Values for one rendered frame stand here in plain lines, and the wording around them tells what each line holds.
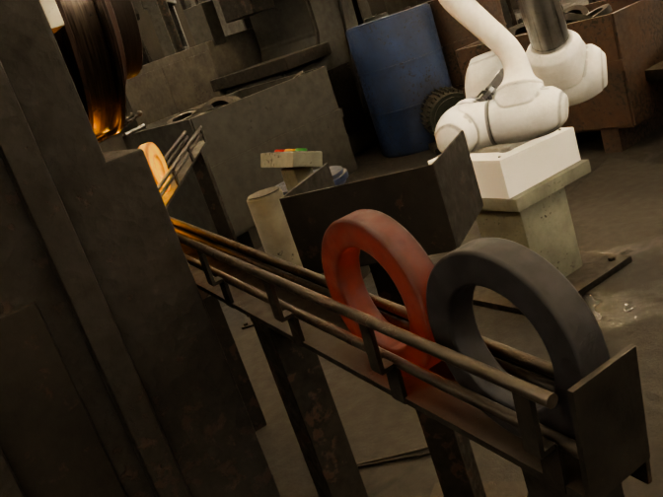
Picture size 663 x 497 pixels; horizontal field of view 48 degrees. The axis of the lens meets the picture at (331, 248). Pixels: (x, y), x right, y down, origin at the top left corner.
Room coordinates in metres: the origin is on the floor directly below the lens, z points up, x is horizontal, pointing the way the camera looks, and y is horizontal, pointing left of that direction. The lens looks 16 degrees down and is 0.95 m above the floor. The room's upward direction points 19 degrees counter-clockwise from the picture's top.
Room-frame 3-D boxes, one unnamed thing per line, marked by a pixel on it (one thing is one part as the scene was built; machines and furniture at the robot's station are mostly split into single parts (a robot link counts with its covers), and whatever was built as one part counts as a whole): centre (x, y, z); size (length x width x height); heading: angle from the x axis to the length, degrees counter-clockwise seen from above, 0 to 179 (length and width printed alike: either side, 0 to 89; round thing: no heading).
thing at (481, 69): (2.19, -0.61, 0.63); 0.18 x 0.16 x 0.22; 61
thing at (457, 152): (1.21, -0.11, 0.36); 0.26 x 0.20 x 0.72; 62
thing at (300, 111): (4.32, 0.34, 0.39); 1.03 x 0.83 x 0.77; 132
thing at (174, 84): (6.04, 0.61, 0.55); 1.10 x 0.53 x 1.10; 47
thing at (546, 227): (2.19, -0.59, 0.15); 0.40 x 0.40 x 0.31; 28
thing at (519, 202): (2.19, -0.59, 0.33); 0.32 x 0.32 x 0.04; 28
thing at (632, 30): (3.80, -1.49, 0.33); 0.93 x 0.73 x 0.66; 34
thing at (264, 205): (2.38, 0.15, 0.26); 0.12 x 0.12 x 0.52
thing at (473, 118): (1.68, -0.37, 0.63); 0.16 x 0.13 x 0.11; 152
